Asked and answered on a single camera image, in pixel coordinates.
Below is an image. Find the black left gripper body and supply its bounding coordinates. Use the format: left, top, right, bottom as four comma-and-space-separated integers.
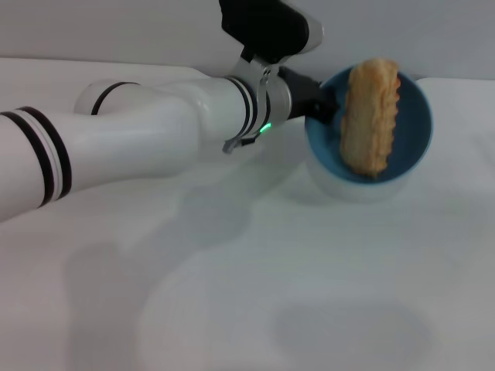
278, 66, 325, 121

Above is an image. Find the orange sliced bread loaf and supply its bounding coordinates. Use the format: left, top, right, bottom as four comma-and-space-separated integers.
339, 57, 402, 182

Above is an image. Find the blue bowl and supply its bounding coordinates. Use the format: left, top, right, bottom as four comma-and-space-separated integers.
303, 66, 435, 187

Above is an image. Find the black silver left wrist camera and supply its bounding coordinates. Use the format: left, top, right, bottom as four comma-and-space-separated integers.
217, 0, 325, 65

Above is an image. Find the grey wrist connector cable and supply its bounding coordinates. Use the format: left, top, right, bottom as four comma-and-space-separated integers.
222, 133, 259, 154

